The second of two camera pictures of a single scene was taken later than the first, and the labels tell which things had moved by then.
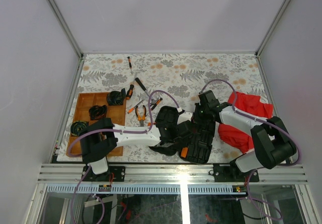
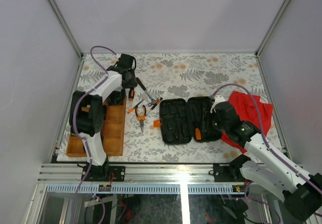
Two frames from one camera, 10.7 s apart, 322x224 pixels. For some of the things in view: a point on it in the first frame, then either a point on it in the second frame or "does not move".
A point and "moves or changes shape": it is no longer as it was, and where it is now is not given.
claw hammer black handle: [153, 101] does not move
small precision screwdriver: [156, 103] does not move
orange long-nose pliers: [141, 118] does not move
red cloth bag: [250, 104] does not move
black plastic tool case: [198, 149] moves or changes shape
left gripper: [183, 144] → [133, 83]
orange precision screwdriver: [132, 108] does not move
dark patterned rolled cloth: [115, 98] does not move
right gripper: [197, 121] → [214, 113]
